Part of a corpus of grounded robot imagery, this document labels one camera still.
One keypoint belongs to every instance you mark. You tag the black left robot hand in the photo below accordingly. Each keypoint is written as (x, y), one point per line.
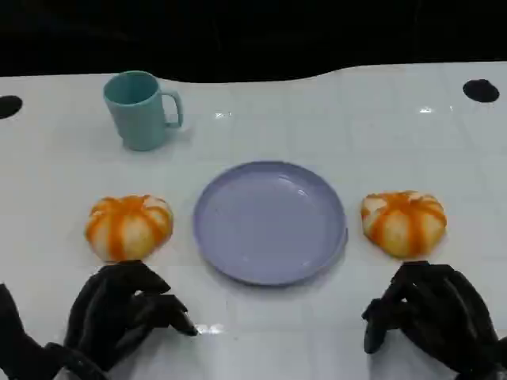
(99, 312)

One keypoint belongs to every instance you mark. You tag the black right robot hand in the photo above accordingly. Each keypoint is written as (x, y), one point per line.
(447, 312)

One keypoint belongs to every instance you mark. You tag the orange and white toy bread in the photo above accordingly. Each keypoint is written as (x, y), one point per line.
(128, 227)
(404, 225)

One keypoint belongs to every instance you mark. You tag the lilac plate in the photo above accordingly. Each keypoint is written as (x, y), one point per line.
(269, 223)

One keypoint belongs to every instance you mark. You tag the pale green mug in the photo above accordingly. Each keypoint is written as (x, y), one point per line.
(138, 115)

